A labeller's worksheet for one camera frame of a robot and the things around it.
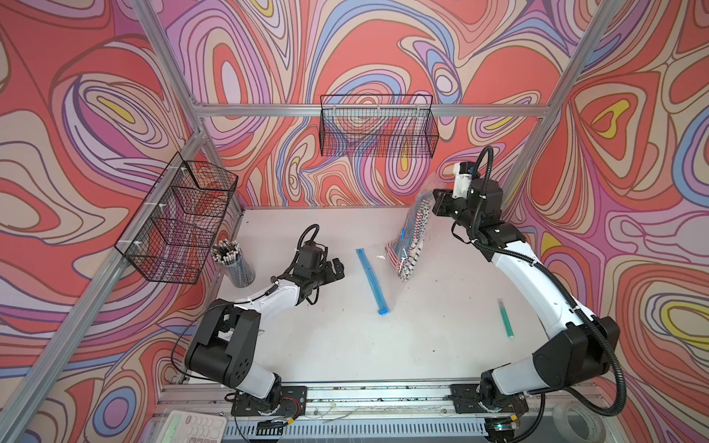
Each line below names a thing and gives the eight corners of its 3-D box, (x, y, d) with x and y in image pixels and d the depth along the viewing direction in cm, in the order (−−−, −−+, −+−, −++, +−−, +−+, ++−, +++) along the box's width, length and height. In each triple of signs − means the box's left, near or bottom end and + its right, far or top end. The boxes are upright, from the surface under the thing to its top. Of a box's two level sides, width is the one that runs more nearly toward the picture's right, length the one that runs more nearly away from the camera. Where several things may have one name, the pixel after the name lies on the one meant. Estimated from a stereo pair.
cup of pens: (228, 288, 97) (207, 259, 83) (235, 269, 103) (216, 239, 89) (252, 288, 97) (234, 259, 83) (257, 269, 102) (241, 239, 89)
